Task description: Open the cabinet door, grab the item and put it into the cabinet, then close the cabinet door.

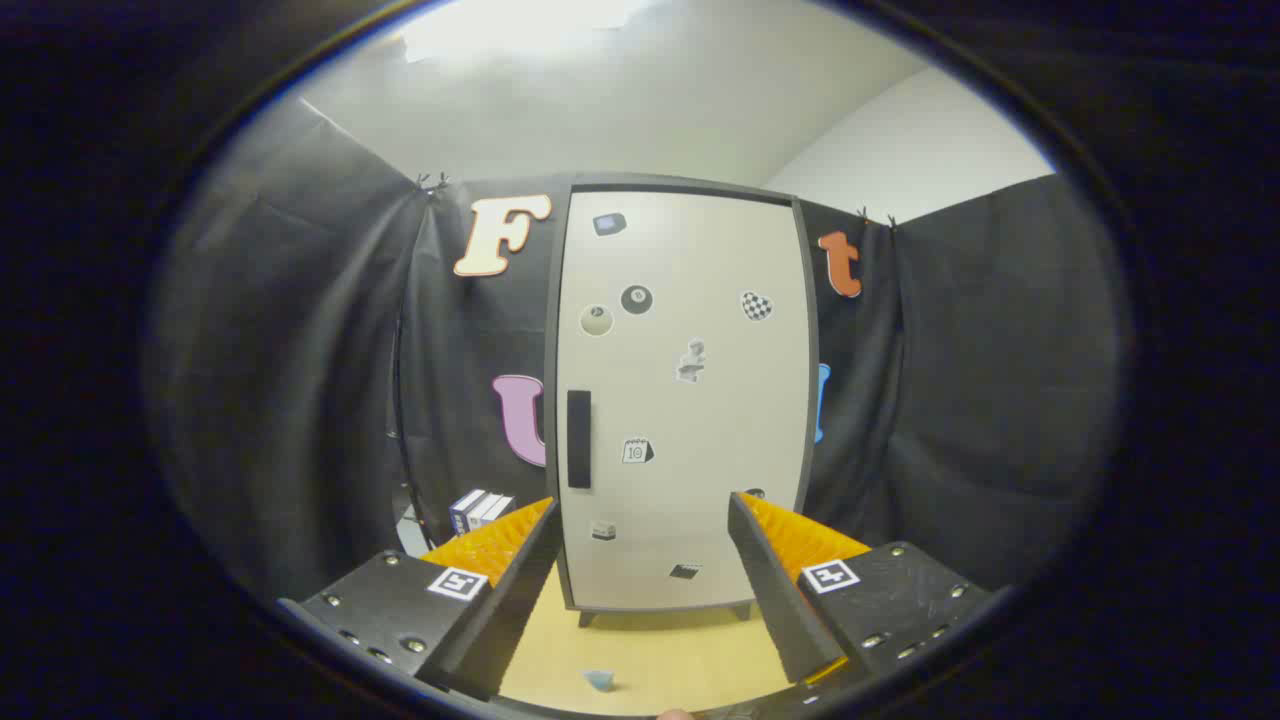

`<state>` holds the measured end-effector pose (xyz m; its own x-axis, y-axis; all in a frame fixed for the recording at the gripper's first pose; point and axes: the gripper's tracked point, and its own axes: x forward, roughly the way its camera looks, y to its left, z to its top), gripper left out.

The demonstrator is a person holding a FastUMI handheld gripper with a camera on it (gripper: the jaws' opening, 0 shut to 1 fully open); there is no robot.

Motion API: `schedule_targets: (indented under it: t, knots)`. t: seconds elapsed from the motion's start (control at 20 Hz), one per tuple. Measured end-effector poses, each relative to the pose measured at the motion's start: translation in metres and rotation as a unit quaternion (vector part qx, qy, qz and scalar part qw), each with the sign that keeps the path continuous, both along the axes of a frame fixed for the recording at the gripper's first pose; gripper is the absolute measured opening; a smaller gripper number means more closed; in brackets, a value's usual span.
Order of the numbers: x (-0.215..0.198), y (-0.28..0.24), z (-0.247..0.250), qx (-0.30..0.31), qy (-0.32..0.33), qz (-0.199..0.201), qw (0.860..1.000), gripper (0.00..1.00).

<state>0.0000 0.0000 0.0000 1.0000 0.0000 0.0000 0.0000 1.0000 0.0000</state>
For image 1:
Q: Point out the dark blue book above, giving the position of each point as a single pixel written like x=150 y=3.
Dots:
x=458 y=515

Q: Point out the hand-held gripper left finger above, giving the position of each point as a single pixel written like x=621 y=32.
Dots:
x=520 y=590

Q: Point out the white and blue tube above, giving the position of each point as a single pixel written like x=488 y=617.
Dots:
x=599 y=680

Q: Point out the dark grey cabinet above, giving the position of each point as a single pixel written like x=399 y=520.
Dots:
x=551 y=300

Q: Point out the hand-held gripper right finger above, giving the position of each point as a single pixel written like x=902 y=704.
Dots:
x=775 y=590

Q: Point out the black backdrop cloth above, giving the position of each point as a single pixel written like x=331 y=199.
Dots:
x=300 y=350

